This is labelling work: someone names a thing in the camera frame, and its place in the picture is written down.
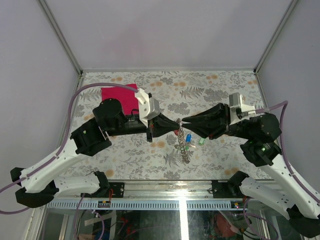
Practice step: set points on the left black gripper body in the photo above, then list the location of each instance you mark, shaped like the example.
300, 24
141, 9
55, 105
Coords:
132, 127

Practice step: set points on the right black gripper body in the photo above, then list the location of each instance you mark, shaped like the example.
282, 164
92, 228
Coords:
239, 129

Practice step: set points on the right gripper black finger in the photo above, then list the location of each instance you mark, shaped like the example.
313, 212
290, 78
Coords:
207, 130
207, 116

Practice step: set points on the blue tag key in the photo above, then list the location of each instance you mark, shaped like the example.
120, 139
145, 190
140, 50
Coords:
188, 138

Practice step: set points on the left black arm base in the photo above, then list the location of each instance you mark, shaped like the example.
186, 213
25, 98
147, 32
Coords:
116, 191

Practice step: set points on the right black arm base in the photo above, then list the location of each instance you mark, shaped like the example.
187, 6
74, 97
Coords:
229, 189

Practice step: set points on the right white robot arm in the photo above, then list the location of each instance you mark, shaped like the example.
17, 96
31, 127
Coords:
300, 202

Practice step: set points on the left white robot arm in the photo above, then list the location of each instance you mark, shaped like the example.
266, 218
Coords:
42, 182

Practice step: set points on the red cloth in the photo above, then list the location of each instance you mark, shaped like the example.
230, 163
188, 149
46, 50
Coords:
126, 97

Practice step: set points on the floral table mat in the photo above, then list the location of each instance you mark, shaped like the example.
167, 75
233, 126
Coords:
180, 94

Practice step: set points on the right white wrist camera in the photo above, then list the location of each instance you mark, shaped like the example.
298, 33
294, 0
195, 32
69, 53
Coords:
238, 110

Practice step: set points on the aluminium front rail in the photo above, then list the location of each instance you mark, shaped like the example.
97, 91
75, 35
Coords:
154, 195

